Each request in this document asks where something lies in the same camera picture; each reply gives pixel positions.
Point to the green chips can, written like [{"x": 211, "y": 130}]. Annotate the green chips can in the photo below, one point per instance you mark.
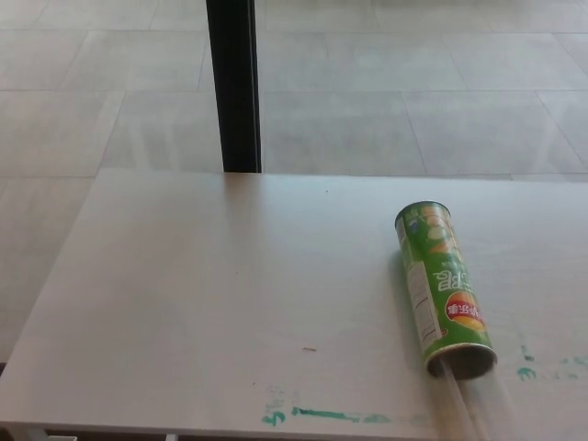
[{"x": 436, "y": 280}]

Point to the black vertical pillar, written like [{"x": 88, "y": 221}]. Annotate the black vertical pillar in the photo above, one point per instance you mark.
[{"x": 236, "y": 92}]

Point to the clear plastic chips tray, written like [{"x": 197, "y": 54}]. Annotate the clear plastic chips tray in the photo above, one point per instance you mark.
[{"x": 482, "y": 404}]

